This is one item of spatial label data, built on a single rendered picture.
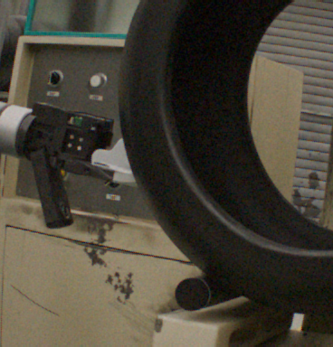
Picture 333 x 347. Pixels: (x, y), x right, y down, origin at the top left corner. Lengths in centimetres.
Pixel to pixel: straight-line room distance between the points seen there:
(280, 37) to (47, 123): 962
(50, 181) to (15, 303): 83
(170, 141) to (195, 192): 7
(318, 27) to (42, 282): 891
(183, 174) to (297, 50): 973
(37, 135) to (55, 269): 74
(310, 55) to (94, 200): 881
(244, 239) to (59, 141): 34
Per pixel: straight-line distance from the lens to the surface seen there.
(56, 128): 145
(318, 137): 1083
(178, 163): 126
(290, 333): 159
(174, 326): 131
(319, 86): 1089
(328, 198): 161
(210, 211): 124
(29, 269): 222
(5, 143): 149
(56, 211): 145
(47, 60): 226
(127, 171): 140
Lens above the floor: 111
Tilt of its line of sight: 3 degrees down
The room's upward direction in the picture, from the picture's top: 7 degrees clockwise
